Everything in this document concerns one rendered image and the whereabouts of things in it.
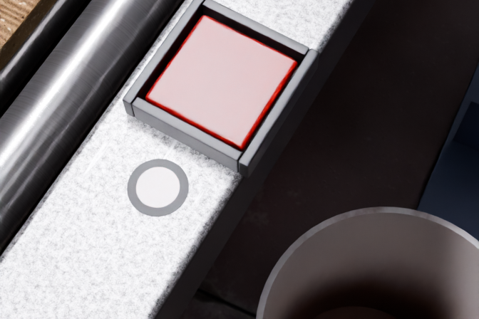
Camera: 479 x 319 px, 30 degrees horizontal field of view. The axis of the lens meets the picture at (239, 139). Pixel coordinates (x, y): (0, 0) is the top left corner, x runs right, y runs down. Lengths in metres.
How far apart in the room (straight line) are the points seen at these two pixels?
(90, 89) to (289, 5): 0.12
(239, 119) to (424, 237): 0.66
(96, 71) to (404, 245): 0.70
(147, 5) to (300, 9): 0.09
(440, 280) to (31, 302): 0.80
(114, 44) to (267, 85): 0.09
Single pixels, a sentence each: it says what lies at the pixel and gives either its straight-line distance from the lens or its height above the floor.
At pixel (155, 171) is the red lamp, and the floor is 0.92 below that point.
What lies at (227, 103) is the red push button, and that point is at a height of 0.93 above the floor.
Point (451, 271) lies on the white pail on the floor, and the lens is 1.14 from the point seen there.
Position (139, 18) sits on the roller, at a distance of 0.51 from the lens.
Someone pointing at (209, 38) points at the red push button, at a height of 0.93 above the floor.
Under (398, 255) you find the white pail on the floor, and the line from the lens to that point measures 1.17.
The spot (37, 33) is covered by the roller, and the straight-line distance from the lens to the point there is 0.52.
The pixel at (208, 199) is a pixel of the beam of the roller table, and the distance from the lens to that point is 0.46.
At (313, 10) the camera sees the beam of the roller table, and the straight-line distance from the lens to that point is 0.51.
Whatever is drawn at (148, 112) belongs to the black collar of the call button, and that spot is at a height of 0.93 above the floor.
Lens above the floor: 1.34
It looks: 66 degrees down
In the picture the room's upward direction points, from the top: 2 degrees counter-clockwise
